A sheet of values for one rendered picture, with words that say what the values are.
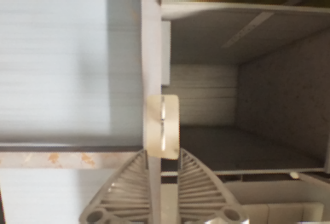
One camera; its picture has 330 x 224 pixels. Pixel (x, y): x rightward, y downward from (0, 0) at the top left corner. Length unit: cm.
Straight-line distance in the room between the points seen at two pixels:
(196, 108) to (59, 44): 83
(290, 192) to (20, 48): 96
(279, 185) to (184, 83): 74
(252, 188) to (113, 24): 66
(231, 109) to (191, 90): 34
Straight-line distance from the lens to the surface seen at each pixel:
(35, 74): 58
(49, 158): 52
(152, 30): 40
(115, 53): 47
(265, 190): 57
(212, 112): 105
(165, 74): 41
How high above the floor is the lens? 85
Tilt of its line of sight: 2 degrees up
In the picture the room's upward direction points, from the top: 90 degrees clockwise
